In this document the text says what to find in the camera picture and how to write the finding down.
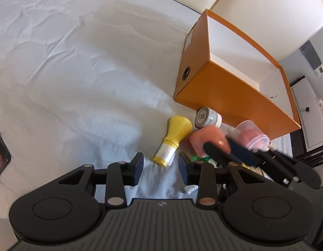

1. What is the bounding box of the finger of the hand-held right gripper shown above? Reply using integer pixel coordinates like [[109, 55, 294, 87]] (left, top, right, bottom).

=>
[[226, 135, 300, 187], [203, 141, 232, 169]]

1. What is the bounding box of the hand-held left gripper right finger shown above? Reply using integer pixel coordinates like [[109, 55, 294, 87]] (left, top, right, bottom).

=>
[[178, 152, 273, 209]]

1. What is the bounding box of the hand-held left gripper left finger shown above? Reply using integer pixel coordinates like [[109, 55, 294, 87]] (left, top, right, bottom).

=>
[[57, 152, 144, 210]]

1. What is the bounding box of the pink silicone pad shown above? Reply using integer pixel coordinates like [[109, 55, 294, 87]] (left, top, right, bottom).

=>
[[190, 127, 231, 158]]

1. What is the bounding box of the pink makeup sponge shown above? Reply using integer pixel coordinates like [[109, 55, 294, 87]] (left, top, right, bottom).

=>
[[237, 130, 260, 147]]

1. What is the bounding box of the clear plastic container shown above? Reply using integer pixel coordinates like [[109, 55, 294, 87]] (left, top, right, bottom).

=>
[[233, 120, 271, 152]]

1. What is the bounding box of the orange cardboard box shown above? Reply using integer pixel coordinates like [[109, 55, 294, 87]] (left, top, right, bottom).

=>
[[173, 9, 302, 141]]

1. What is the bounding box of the green white packet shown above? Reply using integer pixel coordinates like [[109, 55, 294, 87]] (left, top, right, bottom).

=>
[[190, 155, 217, 168]]

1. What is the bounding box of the silver glitter jar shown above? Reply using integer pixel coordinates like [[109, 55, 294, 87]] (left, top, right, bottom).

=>
[[194, 106, 222, 129]]

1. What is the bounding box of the yellow bulb-shaped bottle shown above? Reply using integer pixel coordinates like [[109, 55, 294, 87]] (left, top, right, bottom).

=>
[[153, 115, 193, 167]]

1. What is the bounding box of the white nightstand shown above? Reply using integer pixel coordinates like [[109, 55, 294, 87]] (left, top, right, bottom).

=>
[[290, 78, 323, 152]]

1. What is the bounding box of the black smartphone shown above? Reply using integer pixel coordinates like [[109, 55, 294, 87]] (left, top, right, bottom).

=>
[[0, 125, 12, 181]]

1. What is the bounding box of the cream upholstered headboard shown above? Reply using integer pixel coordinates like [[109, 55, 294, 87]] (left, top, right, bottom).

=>
[[120, 0, 323, 62]]

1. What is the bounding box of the grey wall switch panel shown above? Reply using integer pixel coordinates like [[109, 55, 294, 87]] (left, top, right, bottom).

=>
[[300, 41, 323, 70]]

